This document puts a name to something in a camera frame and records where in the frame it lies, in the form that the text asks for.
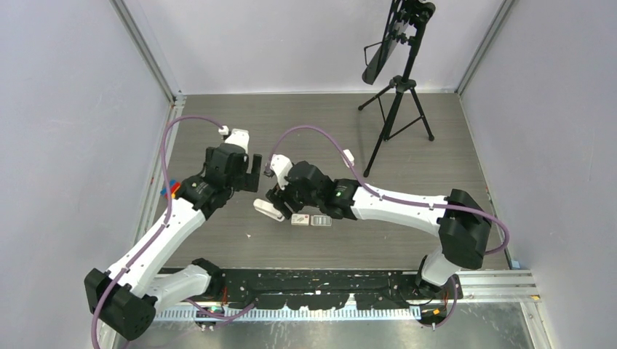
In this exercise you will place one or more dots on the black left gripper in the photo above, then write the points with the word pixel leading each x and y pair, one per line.
pixel 248 181

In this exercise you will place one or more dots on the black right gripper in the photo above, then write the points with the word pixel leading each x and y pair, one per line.
pixel 278 197

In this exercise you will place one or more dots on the white staple box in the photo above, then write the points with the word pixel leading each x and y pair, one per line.
pixel 300 219

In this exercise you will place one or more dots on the staple box tray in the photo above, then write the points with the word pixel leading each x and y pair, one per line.
pixel 321 221

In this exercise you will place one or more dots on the white staple remover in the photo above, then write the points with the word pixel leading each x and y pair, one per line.
pixel 348 158

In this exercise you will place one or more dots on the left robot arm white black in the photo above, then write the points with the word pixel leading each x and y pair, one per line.
pixel 128 295

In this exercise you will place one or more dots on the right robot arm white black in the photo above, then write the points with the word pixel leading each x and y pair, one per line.
pixel 456 219

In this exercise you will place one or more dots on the yellow green colourful block toy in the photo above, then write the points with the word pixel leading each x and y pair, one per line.
pixel 173 189

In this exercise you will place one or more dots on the black tripod stand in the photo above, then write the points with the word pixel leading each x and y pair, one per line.
pixel 389 100

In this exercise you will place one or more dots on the black tablet on tripod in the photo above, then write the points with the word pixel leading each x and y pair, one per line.
pixel 406 25

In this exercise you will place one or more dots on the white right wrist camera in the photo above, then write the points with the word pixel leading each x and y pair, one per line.
pixel 281 165

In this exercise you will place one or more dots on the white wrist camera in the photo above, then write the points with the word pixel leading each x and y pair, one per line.
pixel 281 165
pixel 239 137

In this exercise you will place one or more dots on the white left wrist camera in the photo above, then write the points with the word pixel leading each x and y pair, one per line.
pixel 239 137

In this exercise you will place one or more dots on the aluminium cable duct rail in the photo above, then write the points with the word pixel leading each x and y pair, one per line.
pixel 347 313

